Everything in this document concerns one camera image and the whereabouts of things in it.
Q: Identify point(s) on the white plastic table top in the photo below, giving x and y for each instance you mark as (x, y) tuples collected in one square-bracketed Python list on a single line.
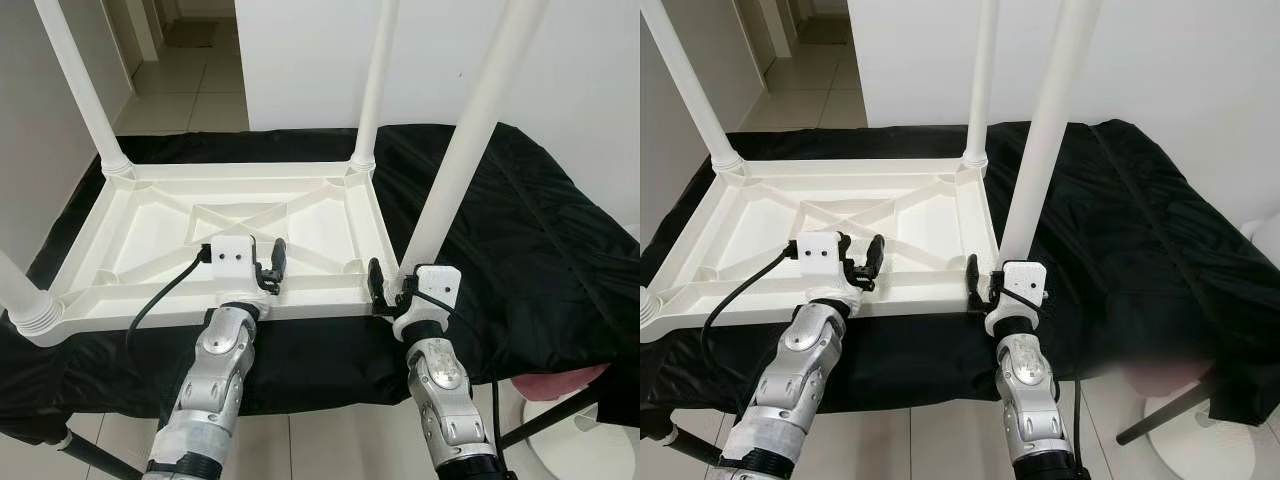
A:
[(150, 230), (770, 230)]

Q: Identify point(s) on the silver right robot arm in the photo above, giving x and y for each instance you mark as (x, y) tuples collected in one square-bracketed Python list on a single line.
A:
[(1025, 385), (440, 390)]

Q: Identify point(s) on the black cloth table cover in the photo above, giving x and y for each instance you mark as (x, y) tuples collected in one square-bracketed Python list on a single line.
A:
[(540, 280), (1150, 260)]

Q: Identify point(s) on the pink stool seat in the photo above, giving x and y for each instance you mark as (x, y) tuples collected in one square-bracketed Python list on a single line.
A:
[(560, 382), (1165, 376)]

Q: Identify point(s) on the white round stool base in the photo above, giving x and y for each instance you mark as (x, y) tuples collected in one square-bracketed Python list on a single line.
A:
[(1205, 445)]

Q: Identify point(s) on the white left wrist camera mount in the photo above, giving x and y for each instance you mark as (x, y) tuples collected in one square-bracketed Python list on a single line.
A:
[(820, 252), (232, 255)]

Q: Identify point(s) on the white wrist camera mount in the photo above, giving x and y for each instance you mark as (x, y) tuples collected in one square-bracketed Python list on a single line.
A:
[(1025, 280), (820, 252), (440, 285), (232, 255)]

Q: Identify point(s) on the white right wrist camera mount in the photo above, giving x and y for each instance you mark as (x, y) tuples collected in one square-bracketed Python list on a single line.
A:
[(1025, 280), (440, 285)]

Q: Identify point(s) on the white door frame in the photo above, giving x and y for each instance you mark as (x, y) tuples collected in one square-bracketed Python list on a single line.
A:
[(765, 25), (145, 25)]

